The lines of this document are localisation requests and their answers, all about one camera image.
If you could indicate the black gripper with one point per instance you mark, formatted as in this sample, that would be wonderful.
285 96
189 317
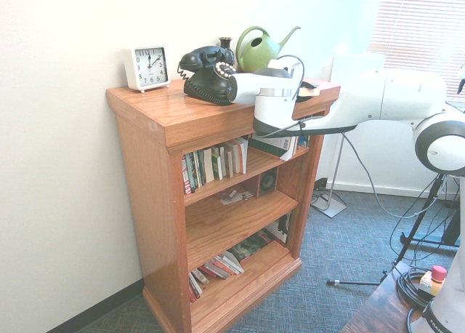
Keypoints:
303 84

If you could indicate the large red softcover book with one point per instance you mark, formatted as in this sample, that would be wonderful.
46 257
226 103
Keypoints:
276 145

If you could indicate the papers on middle shelf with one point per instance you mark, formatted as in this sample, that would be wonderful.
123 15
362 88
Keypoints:
229 199

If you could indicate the upright books by side panel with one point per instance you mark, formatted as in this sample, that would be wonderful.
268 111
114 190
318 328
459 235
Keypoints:
303 142

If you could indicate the green watering can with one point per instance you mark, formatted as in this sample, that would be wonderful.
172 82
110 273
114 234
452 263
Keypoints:
254 56

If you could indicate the white paperback orange edge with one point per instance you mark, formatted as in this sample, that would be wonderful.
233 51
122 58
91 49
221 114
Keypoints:
244 155

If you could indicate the small dark vase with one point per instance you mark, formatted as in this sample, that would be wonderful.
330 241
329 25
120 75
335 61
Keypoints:
225 44

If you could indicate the wooden speaker box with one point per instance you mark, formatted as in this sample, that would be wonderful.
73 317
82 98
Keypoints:
268 182

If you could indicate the black rotary style telephone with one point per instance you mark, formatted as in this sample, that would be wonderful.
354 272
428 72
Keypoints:
203 82

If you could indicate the tan book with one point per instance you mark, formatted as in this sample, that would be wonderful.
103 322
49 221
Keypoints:
229 164

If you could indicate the thin cream book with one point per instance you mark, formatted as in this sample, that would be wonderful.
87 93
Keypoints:
223 162

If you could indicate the small photo card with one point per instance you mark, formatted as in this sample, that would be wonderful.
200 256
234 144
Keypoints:
245 195

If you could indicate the cream white book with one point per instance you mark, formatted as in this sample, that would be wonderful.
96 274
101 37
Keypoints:
208 165

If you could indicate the window blinds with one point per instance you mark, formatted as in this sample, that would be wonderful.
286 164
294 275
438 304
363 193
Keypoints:
417 27

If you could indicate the dark green spine book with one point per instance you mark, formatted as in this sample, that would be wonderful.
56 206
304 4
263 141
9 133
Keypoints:
197 171

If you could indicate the large black white book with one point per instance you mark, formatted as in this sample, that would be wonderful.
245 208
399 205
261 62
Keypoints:
280 229

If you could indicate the red white spine book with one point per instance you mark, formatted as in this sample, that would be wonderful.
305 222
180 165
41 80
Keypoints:
186 176

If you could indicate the small white sticker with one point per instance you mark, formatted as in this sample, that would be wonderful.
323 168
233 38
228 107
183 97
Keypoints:
153 126

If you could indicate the white square alarm clock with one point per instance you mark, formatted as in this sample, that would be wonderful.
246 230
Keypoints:
149 67

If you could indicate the large green cover book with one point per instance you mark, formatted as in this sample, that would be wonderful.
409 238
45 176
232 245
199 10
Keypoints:
252 246

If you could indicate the black tripod stand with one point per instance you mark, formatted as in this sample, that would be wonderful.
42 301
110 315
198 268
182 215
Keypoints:
417 220

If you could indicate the wooden bookcase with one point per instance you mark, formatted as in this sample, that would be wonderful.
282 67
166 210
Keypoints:
152 187

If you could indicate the white book with red print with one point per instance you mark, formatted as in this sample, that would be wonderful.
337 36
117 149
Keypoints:
234 261

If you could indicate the white grey paperback book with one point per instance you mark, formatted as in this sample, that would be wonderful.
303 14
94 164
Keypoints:
226 265

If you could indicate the red book lying slanted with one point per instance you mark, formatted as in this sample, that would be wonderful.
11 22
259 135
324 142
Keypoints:
216 271

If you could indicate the small white paperback book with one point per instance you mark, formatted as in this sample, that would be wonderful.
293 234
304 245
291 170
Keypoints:
202 276

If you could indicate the yellow emergency stop box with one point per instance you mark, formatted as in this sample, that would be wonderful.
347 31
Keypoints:
432 284

